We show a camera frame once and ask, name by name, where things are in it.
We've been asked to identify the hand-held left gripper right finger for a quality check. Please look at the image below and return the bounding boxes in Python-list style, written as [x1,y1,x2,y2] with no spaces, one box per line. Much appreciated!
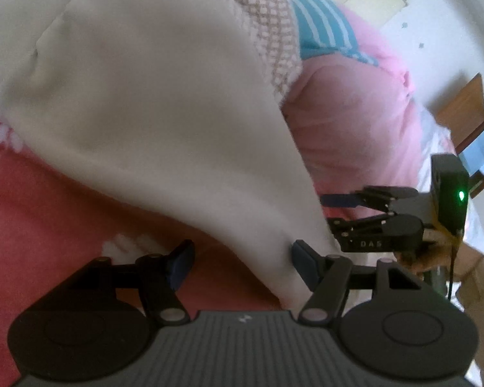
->
[291,240,424,325]

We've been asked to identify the pink grey floral quilt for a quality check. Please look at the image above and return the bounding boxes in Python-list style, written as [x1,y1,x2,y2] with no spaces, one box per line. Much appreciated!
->
[280,4,470,220]

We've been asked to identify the person's right hand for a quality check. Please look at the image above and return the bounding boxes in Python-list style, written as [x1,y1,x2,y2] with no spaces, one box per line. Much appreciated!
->
[401,230,462,279]

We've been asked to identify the beige hooded jacket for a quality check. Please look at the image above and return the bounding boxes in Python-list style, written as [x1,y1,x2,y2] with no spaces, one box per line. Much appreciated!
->
[0,0,336,316]

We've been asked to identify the white brown checked knit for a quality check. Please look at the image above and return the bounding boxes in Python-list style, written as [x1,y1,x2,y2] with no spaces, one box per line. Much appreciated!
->
[207,0,304,103]

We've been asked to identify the teal striped cloth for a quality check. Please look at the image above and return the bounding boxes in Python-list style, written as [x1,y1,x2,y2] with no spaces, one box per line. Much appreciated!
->
[284,0,382,66]

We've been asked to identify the pink floral bed sheet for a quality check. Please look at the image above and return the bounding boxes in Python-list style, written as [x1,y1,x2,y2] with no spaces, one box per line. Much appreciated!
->
[0,111,307,387]

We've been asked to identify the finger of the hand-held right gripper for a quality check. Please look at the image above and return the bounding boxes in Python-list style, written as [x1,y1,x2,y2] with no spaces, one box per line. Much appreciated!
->
[320,185,418,212]
[327,213,396,236]

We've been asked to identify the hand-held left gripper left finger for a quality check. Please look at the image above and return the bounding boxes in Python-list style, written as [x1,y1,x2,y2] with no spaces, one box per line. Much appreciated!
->
[60,240,195,325]

